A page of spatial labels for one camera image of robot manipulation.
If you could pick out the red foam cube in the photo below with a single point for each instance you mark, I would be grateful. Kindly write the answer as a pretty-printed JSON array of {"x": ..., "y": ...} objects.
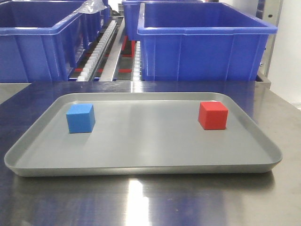
[{"x": 213, "y": 115}]

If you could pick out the blue foam cube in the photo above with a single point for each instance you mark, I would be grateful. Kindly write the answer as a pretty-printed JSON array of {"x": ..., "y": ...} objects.
[{"x": 81, "y": 118}]

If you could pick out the grey metal tray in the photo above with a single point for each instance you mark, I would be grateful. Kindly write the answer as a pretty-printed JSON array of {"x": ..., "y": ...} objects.
[{"x": 142, "y": 133}]

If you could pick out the white roller track right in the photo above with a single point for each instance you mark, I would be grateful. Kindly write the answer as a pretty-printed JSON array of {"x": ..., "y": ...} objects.
[{"x": 136, "y": 66}]

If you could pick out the blue plastic bin front right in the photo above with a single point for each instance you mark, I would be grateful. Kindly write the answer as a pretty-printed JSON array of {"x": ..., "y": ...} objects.
[{"x": 190, "y": 41}]

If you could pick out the blue plastic bin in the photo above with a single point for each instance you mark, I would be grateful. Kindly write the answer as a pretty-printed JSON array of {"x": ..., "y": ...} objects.
[
  {"x": 96, "y": 21},
  {"x": 190, "y": 41},
  {"x": 131, "y": 14},
  {"x": 40, "y": 40}
]

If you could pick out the blue plastic bin rear left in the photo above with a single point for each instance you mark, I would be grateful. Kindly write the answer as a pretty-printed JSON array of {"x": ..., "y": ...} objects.
[{"x": 96, "y": 21}]

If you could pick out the blue plastic bin rear right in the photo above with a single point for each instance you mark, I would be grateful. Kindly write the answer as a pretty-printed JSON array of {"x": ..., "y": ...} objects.
[{"x": 131, "y": 14}]

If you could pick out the clear plastic bag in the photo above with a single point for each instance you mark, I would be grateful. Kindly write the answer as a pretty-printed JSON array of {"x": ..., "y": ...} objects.
[{"x": 91, "y": 7}]

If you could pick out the blue plastic bin front left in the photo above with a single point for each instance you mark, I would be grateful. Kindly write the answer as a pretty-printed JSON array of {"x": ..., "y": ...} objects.
[{"x": 40, "y": 40}]

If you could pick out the steel shelf upright post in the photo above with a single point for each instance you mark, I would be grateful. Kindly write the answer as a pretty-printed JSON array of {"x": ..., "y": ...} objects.
[{"x": 268, "y": 11}]

